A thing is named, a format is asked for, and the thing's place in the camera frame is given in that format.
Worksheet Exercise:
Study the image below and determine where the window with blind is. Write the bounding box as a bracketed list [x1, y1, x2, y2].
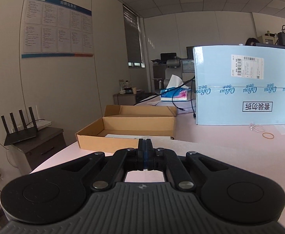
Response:
[123, 5, 145, 68]

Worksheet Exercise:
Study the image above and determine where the beige box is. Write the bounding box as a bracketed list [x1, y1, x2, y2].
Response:
[258, 35, 278, 45]

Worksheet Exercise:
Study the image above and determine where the white beaded cord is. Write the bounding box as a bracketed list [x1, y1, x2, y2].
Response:
[249, 124, 265, 133]

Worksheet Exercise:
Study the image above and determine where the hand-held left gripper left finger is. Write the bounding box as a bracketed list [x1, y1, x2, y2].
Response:
[59, 138, 146, 192]

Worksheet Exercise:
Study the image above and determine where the lit computer screen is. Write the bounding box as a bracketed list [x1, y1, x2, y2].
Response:
[181, 60, 195, 74]

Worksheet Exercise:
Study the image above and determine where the blue tissue box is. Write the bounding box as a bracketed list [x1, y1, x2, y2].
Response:
[160, 74, 191, 102]

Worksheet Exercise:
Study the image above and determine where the white modem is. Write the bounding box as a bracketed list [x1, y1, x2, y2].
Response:
[26, 119, 52, 131]

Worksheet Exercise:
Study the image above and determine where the brown cardboard box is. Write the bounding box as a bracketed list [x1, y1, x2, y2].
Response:
[75, 105, 177, 154]

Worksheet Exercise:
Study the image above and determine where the small kettle set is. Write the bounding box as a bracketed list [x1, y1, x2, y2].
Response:
[119, 79, 138, 95]

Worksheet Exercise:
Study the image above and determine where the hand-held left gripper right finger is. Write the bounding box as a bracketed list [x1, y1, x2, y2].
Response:
[145, 138, 227, 191]

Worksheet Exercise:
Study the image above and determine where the labelled light blue carton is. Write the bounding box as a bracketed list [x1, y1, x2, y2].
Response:
[192, 45, 285, 125]

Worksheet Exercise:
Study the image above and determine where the grey office chair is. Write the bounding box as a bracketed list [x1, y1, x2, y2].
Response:
[153, 58, 183, 90]

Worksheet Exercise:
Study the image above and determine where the wall poster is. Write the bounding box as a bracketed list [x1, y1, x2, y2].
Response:
[21, 0, 94, 59]

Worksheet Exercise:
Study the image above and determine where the black power adapter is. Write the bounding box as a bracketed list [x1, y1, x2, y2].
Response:
[278, 25, 285, 47]

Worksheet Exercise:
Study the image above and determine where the brown side table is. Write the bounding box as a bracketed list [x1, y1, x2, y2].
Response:
[113, 93, 145, 106]

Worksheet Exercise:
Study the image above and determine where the black router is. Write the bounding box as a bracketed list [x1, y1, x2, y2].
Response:
[1, 106, 38, 146]

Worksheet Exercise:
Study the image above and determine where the black cable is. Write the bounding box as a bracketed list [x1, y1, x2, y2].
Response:
[155, 75, 197, 120]

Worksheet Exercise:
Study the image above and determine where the dark wood cabinet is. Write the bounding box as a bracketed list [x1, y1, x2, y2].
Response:
[12, 127, 67, 172]

